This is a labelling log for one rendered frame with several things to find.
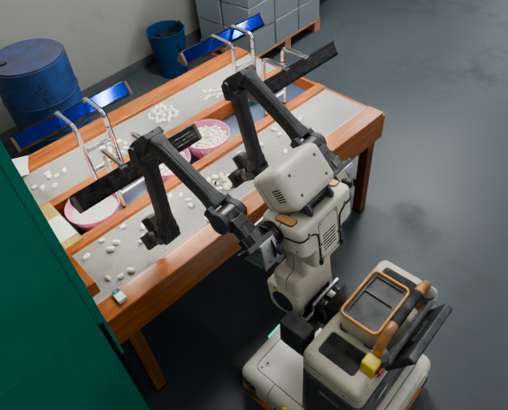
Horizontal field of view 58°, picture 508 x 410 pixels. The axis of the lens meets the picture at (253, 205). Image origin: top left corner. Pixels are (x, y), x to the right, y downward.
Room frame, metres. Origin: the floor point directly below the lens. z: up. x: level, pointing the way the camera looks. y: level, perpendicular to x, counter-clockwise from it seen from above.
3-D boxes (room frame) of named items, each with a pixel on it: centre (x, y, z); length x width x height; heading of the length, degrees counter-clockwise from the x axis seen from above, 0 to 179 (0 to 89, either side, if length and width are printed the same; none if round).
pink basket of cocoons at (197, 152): (2.07, 0.22, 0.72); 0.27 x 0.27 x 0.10
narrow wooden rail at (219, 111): (2.12, 0.41, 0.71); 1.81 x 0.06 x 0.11; 130
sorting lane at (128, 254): (1.74, 0.09, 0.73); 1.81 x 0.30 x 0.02; 130
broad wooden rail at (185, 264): (1.57, -0.04, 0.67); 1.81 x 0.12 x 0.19; 130
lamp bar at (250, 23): (2.55, 0.08, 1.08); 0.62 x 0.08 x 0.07; 130
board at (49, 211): (1.47, 0.94, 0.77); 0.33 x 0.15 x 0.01; 40
